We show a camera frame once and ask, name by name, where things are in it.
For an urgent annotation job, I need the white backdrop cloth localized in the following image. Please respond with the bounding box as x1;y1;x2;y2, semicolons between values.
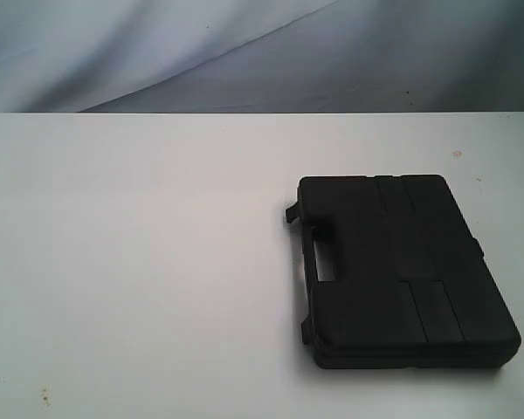
0;1;524;113

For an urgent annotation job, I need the black plastic tool case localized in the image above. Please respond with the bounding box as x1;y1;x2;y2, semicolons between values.
285;175;521;369

